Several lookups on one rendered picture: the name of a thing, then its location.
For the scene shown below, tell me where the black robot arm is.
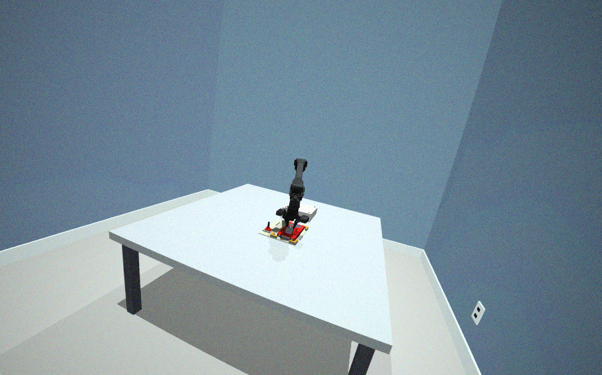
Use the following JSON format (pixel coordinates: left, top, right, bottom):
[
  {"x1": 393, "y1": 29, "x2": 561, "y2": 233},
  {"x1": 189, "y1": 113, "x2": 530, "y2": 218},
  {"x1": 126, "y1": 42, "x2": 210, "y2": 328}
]
[{"x1": 286, "y1": 158, "x2": 308, "y2": 221}]

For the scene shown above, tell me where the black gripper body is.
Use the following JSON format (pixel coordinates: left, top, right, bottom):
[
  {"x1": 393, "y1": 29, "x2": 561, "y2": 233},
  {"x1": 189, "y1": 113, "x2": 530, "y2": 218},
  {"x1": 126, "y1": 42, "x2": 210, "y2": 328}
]
[{"x1": 276, "y1": 208, "x2": 309, "y2": 223}]

